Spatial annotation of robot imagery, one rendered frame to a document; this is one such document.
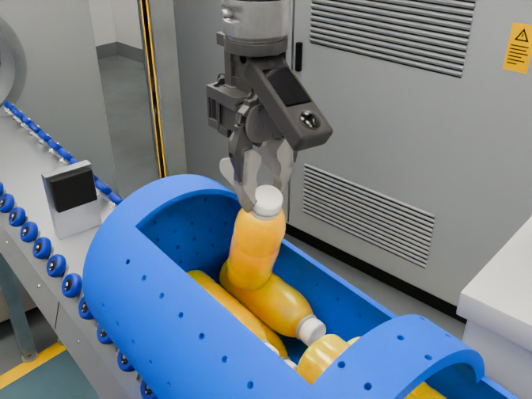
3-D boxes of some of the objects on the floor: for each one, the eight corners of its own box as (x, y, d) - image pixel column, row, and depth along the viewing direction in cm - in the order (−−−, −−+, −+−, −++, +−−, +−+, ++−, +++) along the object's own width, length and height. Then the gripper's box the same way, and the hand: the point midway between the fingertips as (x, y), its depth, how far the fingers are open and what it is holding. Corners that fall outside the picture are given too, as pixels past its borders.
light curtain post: (196, 382, 203) (144, -177, 115) (206, 393, 199) (158, -178, 111) (182, 391, 200) (116, -178, 112) (191, 401, 196) (131, -180, 108)
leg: (35, 349, 217) (-6, 214, 184) (40, 358, 213) (-1, 222, 181) (20, 356, 214) (-25, 221, 181) (24, 365, 210) (-19, 228, 177)
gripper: (267, 20, 67) (265, 174, 78) (186, 35, 61) (196, 200, 72) (315, 34, 62) (306, 199, 73) (233, 51, 55) (236, 229, 66)
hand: (265, 199), depth 70 cm, fingers closed on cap, 4 cm apart
